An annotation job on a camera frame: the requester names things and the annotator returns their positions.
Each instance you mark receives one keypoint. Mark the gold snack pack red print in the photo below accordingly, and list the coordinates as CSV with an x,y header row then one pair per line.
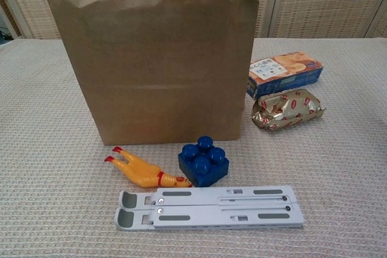
x,y
287,110

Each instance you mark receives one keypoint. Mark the orange blue biscuit box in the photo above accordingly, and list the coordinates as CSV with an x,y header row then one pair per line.
x,y
287,72

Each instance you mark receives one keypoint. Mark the brown paper bag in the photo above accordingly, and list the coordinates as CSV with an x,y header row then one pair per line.
x,y
157,73

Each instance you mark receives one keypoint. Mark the blue building block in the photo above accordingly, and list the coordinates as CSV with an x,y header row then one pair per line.
x,y
202,167

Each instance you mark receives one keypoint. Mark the yellow rubber chicken toy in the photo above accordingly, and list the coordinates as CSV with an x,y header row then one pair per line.
x,y
142,173

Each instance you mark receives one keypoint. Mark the grey folding laptop stand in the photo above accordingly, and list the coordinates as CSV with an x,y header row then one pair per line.
x,y
211,209

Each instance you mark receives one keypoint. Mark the woven folding screen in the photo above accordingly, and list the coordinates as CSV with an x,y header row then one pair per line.
x,y
302,13

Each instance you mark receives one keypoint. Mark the beige woven tablecloth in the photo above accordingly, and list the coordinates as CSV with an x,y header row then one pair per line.
x,y
45,149

